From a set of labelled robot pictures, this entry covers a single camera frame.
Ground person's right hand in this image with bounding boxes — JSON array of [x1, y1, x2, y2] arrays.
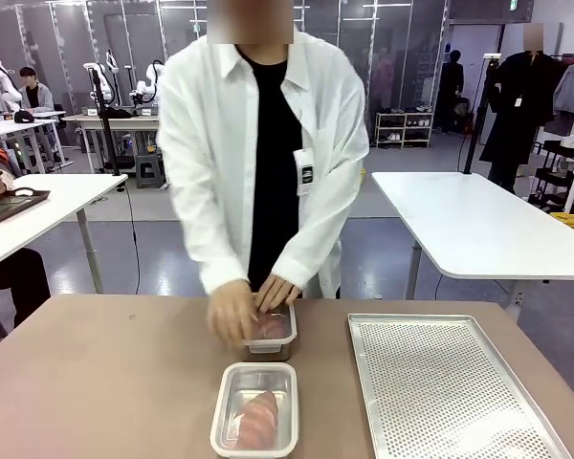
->
[[207, 278, 260, 343]]

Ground person's left hand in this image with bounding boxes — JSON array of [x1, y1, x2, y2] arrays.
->
[[256, 274, 301, 315]]

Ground golden brown croissant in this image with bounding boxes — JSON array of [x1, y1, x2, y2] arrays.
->
[[227, 389, 281, 450], [251, 313, 288, 339]]

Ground clear plastic clip lid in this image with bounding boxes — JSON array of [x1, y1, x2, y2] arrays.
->
[[209, 361, 299, 456], [241, 300, 298, 354]]

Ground person's left forearm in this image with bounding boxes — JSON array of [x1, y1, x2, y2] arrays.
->
[[271, 190, 364, 291]]

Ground person's right forearm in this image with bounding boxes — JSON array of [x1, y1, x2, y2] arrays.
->
[[171, 190, 251, 295]]

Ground stainless steel rectangular container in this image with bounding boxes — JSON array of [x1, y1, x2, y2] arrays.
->
[[241, 305, 298, 363], [210, 361, 299, 455]]

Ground white and black name badge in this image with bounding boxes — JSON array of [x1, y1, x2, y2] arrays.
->
[[293, 148, 316, 197]]

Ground grey plastic step stool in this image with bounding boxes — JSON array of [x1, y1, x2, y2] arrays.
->
[[134, 155, 167, 190]]

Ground person in white shirt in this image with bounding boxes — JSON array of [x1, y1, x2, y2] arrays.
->
[[155, 0, 370, 301]]

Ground perforated metal baking tray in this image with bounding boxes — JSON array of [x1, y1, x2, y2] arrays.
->
[[347, 313, 574, 459]]

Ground white side table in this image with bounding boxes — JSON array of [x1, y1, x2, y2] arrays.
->
[[0, 172, 129, 294]]

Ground white shoe rack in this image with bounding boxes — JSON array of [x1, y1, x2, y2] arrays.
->
[[374, 111, 435, 149]]

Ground seated person in black trousers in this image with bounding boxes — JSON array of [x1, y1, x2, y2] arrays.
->
[[0, 167, 52, 331]]

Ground white background work table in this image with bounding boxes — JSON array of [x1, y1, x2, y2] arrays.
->
[[75, 113, 166, 188]]

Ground brown plastic tray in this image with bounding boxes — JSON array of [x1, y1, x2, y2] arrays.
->
[[0, 186, 52, 226]]

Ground black pole with white top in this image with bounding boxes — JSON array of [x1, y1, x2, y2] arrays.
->
[[462, 54, 502, 176]]

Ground standing person in black clothes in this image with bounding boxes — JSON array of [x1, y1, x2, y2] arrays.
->
[[437, 50, 466, 136]]

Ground white background desk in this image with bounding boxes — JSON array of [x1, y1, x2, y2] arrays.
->
[[0, 110, 76, 173]]

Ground seated person in grey top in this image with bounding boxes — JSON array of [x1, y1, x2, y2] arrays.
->
[[17, 66, 56, 115]]

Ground black utility cart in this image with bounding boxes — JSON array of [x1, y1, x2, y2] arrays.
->
[[535, 139, 574, 214]]

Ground figure in black coat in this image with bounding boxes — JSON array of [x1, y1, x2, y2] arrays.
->
[[478, 23, 569, 195]]

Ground black hanging power cable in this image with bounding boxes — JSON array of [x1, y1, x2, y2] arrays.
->
[[123, 184, 141, 295]]

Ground black camera pole stand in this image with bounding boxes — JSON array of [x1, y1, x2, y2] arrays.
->
[[89, 66, 121, 177]]

